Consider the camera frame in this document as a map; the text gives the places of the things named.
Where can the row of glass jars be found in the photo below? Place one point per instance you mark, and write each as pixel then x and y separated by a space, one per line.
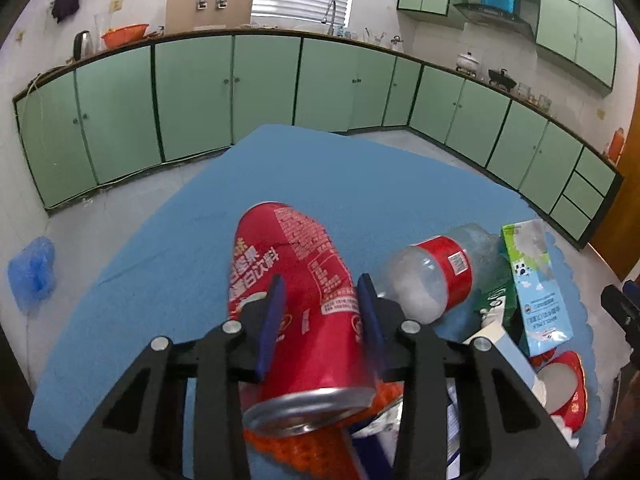
pixel 532 96

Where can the light blue milk carton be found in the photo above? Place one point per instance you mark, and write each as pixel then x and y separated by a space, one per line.
pixel 540 300

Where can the green wall cabinets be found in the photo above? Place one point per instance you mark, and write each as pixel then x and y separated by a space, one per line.
pixel 565 15

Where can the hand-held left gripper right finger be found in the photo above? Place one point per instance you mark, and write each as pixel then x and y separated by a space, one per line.
pixel 370 325

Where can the blue plastic bag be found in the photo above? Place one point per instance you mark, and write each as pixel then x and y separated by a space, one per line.
pixel 32 272

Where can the steel electric kettle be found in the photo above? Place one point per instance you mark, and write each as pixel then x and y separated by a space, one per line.
pixel 83 46

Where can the metal faucet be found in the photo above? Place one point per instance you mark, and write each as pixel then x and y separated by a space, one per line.
pixel 330 10

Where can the wooden door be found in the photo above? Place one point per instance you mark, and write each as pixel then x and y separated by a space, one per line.
pixel 622 210

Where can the orange bottle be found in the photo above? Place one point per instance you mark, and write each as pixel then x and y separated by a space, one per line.
pixel 616 144

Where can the red drink can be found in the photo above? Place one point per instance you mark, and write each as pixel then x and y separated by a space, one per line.
pixel 310 270

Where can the white and blue wrapper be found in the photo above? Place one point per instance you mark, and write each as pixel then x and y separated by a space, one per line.
pixel 380 435

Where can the wooden cutting board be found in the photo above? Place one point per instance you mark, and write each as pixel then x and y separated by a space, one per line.
pixel 185 10

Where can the white cooking pot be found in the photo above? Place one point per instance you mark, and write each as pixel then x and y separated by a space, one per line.
pixel 468 61

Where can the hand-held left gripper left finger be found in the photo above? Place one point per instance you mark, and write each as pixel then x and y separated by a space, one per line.
pixel 270 330

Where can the green base cabinets with drawers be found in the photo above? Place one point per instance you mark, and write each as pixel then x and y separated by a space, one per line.
pixel 500 130

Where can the red paper cup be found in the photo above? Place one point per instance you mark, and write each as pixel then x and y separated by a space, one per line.
pixel 575 395

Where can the blue tablecloth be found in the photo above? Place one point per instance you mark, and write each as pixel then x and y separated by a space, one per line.
pixel 175 260

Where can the clear glass pitcher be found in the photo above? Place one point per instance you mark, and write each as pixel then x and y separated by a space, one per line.
pixel 101 30

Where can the green drink carton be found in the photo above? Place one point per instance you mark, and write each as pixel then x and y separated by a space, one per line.
pixel 500 302

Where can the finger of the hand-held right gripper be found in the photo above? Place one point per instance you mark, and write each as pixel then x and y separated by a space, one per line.
pixel 621 310

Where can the clear bottle with red label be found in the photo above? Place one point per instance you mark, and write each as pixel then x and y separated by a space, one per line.
pixel 420 280

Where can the orange mesh bag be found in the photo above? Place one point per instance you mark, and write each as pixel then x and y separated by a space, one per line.
pixel 300 455

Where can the range hood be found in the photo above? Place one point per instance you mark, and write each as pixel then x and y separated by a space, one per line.
pixel 492 15

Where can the white paper box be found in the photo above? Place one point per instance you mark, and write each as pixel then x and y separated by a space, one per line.
pixel 515 366

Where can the black wok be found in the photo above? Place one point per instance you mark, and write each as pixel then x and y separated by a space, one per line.
pixel 501 79

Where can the orange plastic basin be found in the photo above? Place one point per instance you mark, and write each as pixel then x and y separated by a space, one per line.
pixel 125 36

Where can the dark hanging cloth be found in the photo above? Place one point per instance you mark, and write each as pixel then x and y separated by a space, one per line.
pixel 66 5

